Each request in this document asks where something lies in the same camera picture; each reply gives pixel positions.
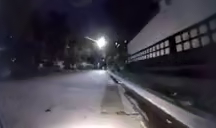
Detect street lamp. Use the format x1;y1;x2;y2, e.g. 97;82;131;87
84;35;108;69

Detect concrete kerb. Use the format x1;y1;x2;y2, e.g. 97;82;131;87
107;69;216;128

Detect grey asphalt road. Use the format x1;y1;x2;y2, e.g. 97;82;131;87
0;69;148;128

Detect row of trees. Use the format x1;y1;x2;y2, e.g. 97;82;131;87
0;19;107;73

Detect dark pavement strip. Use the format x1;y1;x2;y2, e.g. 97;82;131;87
110;68;216;118

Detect building with lattice windows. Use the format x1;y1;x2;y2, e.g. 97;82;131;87
125;0;216;73

